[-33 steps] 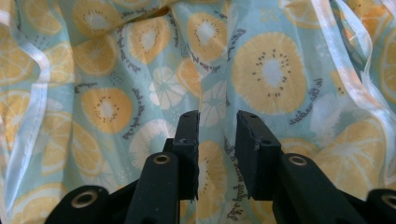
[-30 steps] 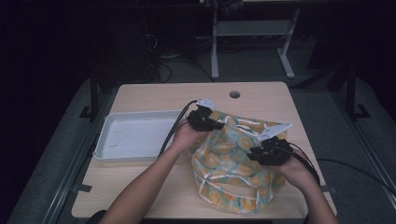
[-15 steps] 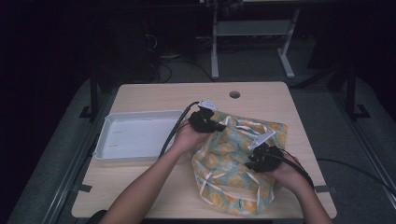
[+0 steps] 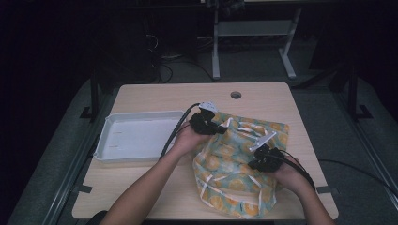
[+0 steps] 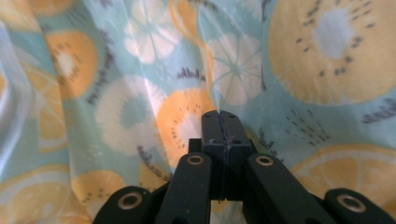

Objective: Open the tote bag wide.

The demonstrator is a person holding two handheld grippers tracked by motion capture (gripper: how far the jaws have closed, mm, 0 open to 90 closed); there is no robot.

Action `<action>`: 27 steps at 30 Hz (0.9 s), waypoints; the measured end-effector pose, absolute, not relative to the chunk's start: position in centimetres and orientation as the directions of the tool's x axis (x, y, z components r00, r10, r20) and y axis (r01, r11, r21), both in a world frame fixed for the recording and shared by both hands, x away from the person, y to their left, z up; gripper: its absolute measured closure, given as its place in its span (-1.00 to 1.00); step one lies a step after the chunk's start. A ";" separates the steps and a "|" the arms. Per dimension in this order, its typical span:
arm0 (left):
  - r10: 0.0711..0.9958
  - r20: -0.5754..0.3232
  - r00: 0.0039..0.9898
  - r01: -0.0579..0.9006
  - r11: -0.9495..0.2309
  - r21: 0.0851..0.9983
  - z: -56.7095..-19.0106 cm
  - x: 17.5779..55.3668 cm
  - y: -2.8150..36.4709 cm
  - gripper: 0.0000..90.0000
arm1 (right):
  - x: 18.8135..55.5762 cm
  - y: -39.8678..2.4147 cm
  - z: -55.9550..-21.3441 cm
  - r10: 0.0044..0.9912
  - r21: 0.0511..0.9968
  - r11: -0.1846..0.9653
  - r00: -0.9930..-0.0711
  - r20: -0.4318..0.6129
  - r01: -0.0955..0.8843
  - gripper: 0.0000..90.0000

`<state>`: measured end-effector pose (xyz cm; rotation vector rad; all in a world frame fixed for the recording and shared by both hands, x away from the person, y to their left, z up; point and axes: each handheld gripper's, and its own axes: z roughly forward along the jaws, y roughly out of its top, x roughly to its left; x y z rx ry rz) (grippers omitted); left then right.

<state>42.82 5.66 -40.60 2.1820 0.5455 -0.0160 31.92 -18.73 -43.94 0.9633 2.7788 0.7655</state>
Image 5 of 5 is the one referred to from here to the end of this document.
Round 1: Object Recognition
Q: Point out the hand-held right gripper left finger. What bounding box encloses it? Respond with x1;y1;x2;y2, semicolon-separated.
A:
188;109;227;201

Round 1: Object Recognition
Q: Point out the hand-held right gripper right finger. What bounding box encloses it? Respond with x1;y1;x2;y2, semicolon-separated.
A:
221;110;258;201

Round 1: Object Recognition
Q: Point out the fruit print fabric bag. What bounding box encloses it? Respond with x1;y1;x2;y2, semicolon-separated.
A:
0;0;396;224

